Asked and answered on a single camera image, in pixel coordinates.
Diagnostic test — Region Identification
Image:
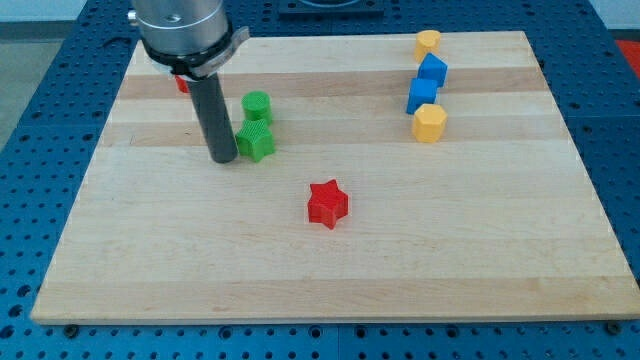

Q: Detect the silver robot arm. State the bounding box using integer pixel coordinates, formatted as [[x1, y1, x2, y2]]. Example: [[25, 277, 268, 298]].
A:
[[128, 0, 250, 81]]

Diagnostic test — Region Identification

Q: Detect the red block behind arm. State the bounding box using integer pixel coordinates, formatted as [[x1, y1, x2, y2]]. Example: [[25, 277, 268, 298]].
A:
[[175, 76, 189, 94]]

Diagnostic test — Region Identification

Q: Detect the red star block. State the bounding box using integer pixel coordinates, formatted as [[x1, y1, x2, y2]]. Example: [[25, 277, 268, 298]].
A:
[[307, 179, 349, 230]]

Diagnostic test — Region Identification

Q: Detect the green star block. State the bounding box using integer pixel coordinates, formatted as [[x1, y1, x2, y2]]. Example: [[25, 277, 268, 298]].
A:
[[235, 119, 275, 162]]

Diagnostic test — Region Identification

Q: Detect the wooden board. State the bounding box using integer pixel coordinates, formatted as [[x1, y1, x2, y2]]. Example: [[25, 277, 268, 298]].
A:
[[31, 31, 639, 325]]

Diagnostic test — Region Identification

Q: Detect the green cylinder block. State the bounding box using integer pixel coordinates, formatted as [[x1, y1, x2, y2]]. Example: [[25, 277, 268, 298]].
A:
[[241, 91, 273, 125]]

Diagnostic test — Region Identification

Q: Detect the yellow hexagon block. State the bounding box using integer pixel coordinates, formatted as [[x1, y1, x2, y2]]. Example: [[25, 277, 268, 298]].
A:
[[412, 104, 448, 143]]

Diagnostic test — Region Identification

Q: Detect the blue cube block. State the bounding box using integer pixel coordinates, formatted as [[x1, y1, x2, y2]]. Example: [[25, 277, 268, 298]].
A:
[[406, 78, 438, 115]]

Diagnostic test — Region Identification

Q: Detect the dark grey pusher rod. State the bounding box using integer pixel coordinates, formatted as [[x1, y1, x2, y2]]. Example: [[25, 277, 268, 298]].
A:
[[188, 73, 238, 164]]

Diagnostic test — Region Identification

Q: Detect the blue triangle block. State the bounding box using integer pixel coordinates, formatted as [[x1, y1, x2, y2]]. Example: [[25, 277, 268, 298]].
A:
[[417, 53, 448, 87]]

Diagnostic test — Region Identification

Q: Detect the yellow cylinder block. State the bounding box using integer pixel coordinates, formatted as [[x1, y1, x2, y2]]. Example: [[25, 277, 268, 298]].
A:
[[414, 30, 441, 63]]

